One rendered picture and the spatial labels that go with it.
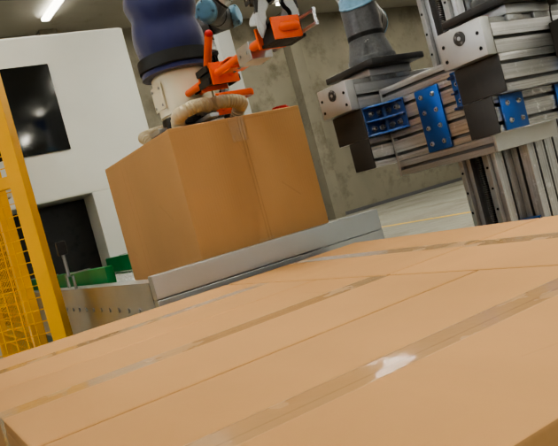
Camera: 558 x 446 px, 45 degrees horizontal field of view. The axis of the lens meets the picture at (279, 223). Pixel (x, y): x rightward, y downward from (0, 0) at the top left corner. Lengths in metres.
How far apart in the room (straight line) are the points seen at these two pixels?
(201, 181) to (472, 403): 1.34
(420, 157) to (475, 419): 1.60
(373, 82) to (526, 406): 1.70
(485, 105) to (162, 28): 0.94
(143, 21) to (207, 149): 0.52
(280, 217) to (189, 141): 0.32
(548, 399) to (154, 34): 1.77
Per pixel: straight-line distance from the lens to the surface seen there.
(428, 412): 0.47
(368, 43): 2.15
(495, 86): 1.70
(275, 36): 1.55
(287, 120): 1.89
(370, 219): 1.94
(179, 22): 2.08
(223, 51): 5.13
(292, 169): 1.87
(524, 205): 2.07
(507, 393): 0.48
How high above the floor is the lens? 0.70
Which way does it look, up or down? 2 degrees down
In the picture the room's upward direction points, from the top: 15 degrees counter-clockwise
